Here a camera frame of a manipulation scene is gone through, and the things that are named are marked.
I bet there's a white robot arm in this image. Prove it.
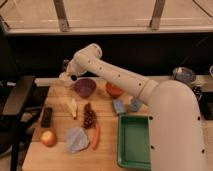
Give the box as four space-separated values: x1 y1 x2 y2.
66 44 207 171

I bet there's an orange carrot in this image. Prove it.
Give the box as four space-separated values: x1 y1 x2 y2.
91 123 101 149

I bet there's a wooden board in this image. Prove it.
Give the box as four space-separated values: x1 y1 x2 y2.
21 82 151 171

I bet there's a blue plastic cup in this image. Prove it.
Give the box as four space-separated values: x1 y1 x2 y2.
130 97 142 112

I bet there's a grey bowl on counter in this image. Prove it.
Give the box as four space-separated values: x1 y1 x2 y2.
173 67 196 84

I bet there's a blue cloth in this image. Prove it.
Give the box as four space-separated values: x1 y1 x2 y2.
66 127 90 153

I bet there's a white paper cup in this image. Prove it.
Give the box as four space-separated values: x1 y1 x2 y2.
59 72 73 88

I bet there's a black chair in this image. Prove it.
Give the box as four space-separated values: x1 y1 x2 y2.
0 76 42 171

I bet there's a blue sponge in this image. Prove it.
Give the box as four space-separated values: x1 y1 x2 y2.
112 99 126 115

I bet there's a black rectangular block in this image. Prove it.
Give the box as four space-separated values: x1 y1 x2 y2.
41 107 53 128

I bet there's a red yellow apple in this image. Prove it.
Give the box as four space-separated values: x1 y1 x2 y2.
40 130 56 147

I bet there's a purple bowl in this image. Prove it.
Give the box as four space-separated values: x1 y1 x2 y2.
74 78 96 98

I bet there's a banana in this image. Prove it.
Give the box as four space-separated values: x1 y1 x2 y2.
66 98 77 119

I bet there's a bunch of dark grapes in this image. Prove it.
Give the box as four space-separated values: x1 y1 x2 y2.
83 103 96 129

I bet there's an orange bowl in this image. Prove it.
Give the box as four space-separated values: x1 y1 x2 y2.
105 82 123 98

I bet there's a green plastic tray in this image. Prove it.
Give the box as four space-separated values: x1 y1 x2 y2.
117 115 151 171

